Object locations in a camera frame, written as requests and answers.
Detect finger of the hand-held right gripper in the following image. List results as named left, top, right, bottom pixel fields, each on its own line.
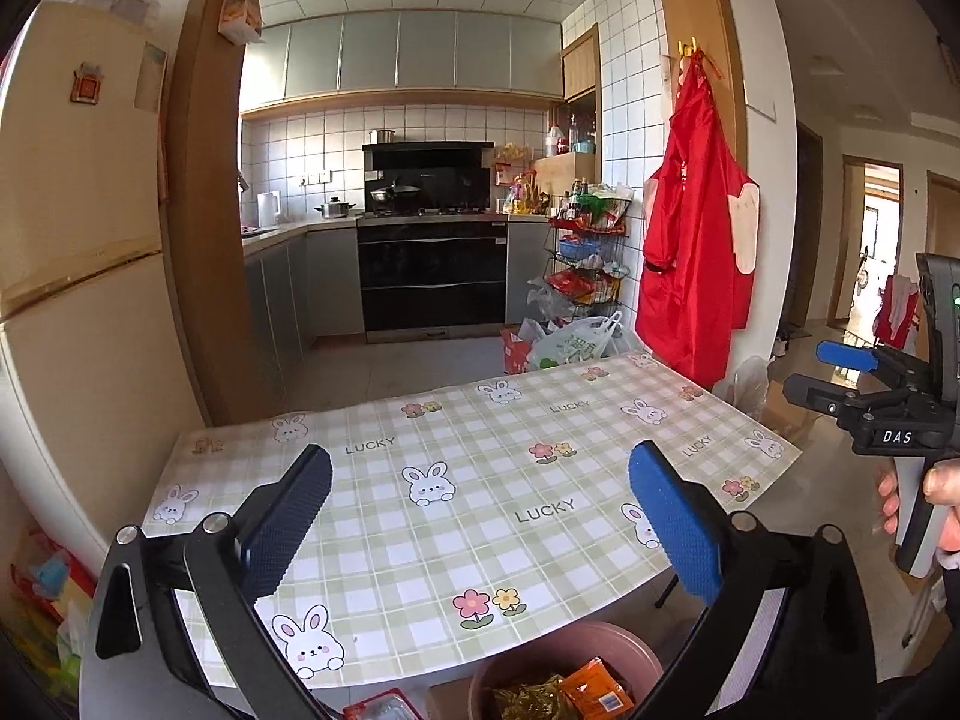
left=816, top=340, right=929, bottom=392
left=784, top=373, right=914, bottom=425

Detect wooden box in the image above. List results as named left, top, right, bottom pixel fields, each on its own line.
left=534, top=152, right=599, bottom=200

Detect wooden hallway door frame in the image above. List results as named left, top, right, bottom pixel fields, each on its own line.
left=829, top=154, right=905, bottom=331

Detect wooden wall cabinet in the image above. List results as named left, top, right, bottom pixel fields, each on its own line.
left=561, top=22, right=602, bottom=158

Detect grey base cabinets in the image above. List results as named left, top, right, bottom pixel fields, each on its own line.
left=241, top=219, right=368, bottom=383

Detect red white hanging clothes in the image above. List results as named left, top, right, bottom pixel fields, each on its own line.
left=874, top=275, right=920, bottom=350

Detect black integrated stove oven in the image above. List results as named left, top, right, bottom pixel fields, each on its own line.
left=356, top=211, right=511, bottom=342

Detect crumpled white plastic bag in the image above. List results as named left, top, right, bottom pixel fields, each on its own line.
left=525, top=276, right=562, bottom=323

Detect pink plastic bin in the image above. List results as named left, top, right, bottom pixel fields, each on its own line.
left=469, top=621, right=665, bottom=720

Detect red fridge magnet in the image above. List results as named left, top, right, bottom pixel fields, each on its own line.
left=71, top=64, right=106, bottom=104

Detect cream refrigerator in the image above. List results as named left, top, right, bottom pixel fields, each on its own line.
left=0, top=0, right=211, bottom=578

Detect clear plastic bag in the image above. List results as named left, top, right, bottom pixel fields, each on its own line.
left=731, top=356, right=773, bottom=421

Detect checked bunny tablecloth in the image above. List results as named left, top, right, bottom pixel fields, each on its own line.
left=142, top=351, right=803, bottom=691

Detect black range hood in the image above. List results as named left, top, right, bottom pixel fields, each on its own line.
left=362, top=141, right=496, bottom=215

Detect pile of colourful bags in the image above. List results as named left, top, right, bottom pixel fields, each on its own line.
left=7, top=529, right=98, bottom=698

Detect orange snack packet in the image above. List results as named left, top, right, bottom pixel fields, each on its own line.
left=559, top=656, right=638, bottom=717

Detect olive yellow snack wrapper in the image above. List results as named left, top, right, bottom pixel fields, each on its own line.
left=491, top=675, right=586, bottom=720

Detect person's right hand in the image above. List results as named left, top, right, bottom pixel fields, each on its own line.
left=876, top=457, right=960, bottom=572

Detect white green plastic bag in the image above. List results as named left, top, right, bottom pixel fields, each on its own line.
left=525, top=313, right=625, bottom=370

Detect grey upper cabinets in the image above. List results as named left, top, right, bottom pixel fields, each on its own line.
left=247, top=9, right=563, bottom=102

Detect black wire storage rack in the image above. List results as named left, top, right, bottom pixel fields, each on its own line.
left=546, top=195, right=637, bottom=327

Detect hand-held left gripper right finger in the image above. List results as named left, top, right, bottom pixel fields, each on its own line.
left=626, top=440, right=878, bottom=720

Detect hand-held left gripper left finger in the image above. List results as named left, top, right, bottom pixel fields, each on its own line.
left=79, top=444, right=335, bottom=720

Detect red shopping bag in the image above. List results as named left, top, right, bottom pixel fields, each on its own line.
left=501, top=328, right=537, bottom=374

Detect red apron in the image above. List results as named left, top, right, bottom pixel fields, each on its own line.
left=636, top=52, right=760, bottom=389

